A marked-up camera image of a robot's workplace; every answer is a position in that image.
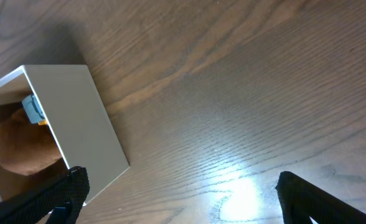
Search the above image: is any white cardboard box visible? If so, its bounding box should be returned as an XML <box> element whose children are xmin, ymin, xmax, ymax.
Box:
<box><xmin>0</xmin><ymin>65</ymin><xmax>129</xmax><ymax>205</ymax></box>

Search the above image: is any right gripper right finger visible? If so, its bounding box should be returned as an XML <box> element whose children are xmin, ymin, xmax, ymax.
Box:
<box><xmin>276</xmin><ymin>171</ymin><xmax>366</xmax><ymax>224</ymax></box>

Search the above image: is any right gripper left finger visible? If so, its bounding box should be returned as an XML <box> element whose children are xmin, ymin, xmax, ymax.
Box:
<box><xmin>0</xmin><ymin>166</ymin><xmax>90</xmax><ymax>224</ymax></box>

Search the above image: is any yellow grey toy truck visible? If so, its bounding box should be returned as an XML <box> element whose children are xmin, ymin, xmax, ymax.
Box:
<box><xmin>22</xmin><ymin>95</ymin><xmax>48</xmax><ymax>125</ymax></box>

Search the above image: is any brown plush toy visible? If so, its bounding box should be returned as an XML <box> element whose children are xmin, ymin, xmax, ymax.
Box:
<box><xmin>0</xmin><ymin>108</ymin><xmax>62</xmax><ymax>176</ymax></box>

